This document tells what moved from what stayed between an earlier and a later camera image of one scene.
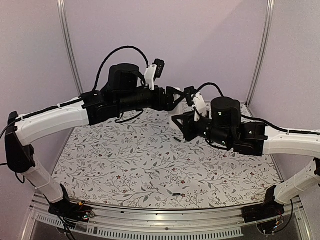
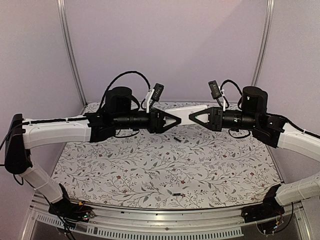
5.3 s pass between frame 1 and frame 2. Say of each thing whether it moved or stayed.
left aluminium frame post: stayed
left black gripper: moved
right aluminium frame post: stayed
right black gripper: moved
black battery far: stayed
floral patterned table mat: stayed
